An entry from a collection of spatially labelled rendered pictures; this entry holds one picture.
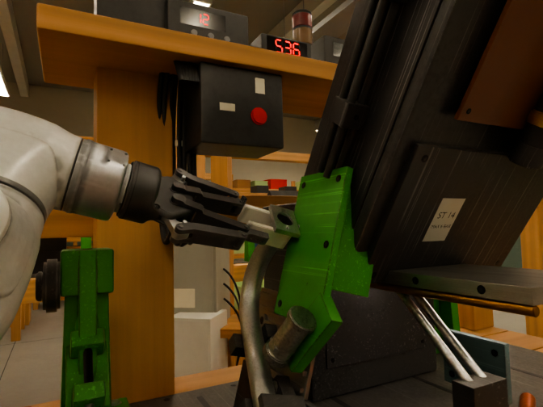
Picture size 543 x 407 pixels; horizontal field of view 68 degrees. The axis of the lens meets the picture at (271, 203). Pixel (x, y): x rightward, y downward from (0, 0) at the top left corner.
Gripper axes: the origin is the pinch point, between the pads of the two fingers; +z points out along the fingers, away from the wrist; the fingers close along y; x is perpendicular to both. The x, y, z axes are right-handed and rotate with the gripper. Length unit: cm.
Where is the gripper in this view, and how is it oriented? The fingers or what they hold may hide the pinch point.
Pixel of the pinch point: (264, 226)
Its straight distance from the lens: 58.5
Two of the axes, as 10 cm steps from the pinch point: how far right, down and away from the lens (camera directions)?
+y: -1.8, -6.3, 7.5
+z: 8.7, 2.6, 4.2
